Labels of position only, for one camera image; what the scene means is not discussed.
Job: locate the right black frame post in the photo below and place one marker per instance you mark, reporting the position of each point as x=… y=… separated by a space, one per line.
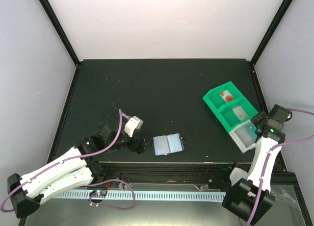
x=280 y=13

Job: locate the black leather card holder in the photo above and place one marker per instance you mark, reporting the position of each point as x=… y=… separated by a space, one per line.
x=168 y=144

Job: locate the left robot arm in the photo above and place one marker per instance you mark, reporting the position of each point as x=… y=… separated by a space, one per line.
x=75 y=168

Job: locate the white card red marks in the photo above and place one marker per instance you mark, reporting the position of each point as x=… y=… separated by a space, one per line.
x=240 y=113

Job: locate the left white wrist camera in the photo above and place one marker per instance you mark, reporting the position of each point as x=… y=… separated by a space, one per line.
x=133 y=124

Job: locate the clear plastic bin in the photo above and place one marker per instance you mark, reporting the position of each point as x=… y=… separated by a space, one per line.
x=241 y=137

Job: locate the left black frame post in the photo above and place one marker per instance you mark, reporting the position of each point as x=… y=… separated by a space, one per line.
x=60 y=31

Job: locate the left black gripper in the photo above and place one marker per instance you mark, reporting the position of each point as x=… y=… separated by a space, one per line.
x=141 y=147

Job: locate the black aluminium rail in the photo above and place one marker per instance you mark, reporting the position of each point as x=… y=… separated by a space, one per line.
x=211 y=174

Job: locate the small electronics board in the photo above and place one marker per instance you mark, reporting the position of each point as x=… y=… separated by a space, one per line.
x=98 y=193

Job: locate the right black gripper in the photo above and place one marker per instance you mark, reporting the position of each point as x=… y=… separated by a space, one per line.
x=256 y=118

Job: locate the black frame post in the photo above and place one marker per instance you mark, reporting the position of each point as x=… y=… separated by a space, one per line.
x=60 y=31
x=280 y=13

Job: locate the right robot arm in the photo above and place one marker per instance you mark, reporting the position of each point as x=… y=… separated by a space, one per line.
x=249 y=196

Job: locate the green two-compartment bin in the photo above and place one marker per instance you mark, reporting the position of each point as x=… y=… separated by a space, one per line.
x=223 y=111

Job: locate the white slotted cable duct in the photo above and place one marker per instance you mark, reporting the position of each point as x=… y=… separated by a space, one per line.
x=80 y=194

